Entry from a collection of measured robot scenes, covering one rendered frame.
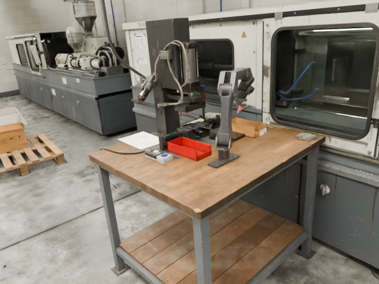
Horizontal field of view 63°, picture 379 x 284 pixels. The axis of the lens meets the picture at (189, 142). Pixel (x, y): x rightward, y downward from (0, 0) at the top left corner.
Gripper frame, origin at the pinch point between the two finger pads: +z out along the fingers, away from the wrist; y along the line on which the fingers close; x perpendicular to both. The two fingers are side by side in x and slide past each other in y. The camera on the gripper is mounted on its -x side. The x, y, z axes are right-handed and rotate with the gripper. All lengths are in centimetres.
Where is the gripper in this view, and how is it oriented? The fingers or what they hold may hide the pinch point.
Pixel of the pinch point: (233, 107)
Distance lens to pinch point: 198.4
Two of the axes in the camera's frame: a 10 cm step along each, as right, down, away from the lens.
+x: -7.2, 2.8, -6.4
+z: -3.0, 7.0, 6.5
